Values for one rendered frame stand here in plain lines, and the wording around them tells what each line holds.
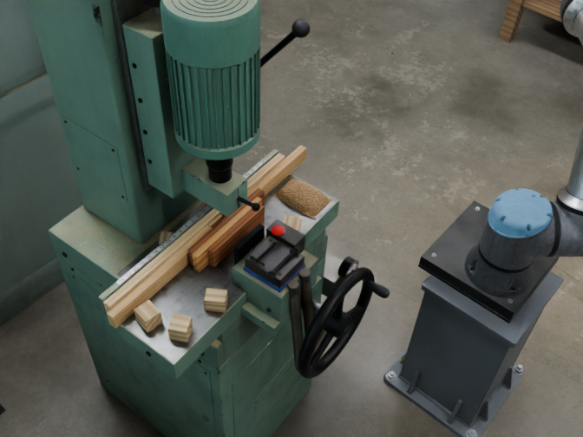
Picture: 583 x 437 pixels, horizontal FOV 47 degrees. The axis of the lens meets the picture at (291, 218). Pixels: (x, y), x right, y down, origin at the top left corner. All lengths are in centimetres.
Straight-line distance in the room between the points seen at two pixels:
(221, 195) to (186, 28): 43
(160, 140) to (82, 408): 123
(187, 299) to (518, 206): 88
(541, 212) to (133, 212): 103
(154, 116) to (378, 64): 250
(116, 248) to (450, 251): 96
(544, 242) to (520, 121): 180
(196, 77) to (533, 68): 298
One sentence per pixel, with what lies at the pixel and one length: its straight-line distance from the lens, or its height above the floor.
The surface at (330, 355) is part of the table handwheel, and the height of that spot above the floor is 69.
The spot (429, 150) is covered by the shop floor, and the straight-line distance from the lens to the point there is 329.
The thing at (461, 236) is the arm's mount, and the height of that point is 60.
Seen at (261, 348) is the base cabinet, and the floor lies 60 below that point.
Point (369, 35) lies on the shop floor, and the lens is 404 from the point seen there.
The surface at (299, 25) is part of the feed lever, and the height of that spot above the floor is 143.
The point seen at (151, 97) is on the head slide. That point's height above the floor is 128.
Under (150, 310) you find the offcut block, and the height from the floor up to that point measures 94.
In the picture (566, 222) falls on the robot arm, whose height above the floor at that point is 85.
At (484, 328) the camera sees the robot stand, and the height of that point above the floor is 54.
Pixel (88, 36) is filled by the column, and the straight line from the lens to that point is 138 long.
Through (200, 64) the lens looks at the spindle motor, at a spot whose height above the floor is 142.
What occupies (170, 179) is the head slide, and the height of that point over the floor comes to 106.
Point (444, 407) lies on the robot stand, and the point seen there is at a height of 3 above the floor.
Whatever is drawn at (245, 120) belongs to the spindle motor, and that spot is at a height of 128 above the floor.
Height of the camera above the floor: 211
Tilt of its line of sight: 47 degrees down
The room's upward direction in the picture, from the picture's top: 3 degrees clockwise
